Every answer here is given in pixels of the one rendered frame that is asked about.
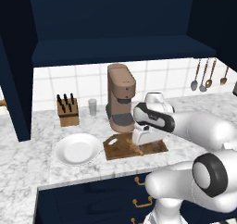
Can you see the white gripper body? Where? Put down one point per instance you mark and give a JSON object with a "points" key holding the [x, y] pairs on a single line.
{"points": [[148, 137]]}

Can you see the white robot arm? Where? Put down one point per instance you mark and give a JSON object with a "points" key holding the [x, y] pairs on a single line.
{"points": [[200, 132]]}

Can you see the brown wooden cutting board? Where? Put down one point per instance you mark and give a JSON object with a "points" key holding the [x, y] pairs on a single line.
{"points": [[118, 149]]}

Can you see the dark blue base cabinet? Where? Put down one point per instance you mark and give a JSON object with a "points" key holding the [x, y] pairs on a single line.
{"points": [[92, 200]]}

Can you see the dark blue cabinet door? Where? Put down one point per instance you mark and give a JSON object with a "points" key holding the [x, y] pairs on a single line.
{"points": [[15, 79], [216, 18]]}

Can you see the brown coffee machine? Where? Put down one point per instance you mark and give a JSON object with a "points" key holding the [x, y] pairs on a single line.
{"points": [[121, 89]]}

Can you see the clear drinking glass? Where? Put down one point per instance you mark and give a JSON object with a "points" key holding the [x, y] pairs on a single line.
{"points": [[92, 108]]}

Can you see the silver hanging spoon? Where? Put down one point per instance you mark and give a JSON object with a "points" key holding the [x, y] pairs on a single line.
{"points": [[194, 85]]}

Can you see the white plate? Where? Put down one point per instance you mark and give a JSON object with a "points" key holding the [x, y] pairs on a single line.
{"points": [[77, 149]]}

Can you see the silver hanging ladle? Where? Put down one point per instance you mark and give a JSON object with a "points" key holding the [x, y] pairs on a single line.
{"points": [[202, 87]]}

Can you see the wooden knife block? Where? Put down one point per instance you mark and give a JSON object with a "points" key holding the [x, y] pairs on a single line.
{"points": [[69, 118]]}

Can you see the small copper hanging spoon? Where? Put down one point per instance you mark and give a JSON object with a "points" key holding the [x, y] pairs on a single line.
{"points": [[223, 80]]}

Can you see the dark blue wall cabinet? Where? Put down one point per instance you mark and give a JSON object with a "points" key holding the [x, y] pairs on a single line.
{"points": [[117, 24]]}

